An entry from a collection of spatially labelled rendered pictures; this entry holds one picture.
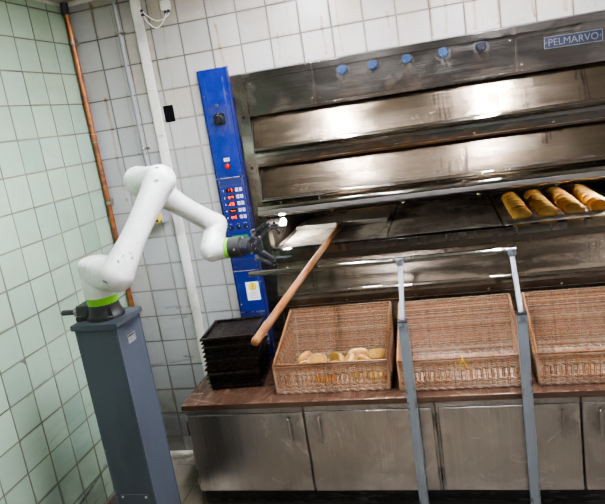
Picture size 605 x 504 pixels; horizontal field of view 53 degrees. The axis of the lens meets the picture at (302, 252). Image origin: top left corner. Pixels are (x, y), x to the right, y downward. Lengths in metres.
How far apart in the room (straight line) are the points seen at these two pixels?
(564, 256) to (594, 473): 0.99
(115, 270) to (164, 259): 1.19
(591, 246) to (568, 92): 0.74
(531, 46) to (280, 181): 1.34
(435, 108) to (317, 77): 0.59
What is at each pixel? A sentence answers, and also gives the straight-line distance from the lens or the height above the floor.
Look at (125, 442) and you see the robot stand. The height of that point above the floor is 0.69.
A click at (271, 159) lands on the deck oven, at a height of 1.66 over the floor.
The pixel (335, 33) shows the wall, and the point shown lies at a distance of 3.09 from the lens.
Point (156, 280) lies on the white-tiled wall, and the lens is 3.54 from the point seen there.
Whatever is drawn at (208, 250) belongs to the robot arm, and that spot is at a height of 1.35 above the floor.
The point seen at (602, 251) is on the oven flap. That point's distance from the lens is 3.23.
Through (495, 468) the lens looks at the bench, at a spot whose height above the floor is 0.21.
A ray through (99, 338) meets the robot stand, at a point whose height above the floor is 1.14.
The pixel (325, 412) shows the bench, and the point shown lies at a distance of 2.91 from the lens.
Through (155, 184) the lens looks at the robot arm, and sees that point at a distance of 2.39.
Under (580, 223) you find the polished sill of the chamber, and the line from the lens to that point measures 3.18.
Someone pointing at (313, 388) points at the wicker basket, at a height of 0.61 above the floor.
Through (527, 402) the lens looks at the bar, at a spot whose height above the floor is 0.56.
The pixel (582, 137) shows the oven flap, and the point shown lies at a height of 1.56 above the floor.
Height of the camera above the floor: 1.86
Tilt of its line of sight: 13 degrees down
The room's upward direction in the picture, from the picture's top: 9 degrees counter-clockwise
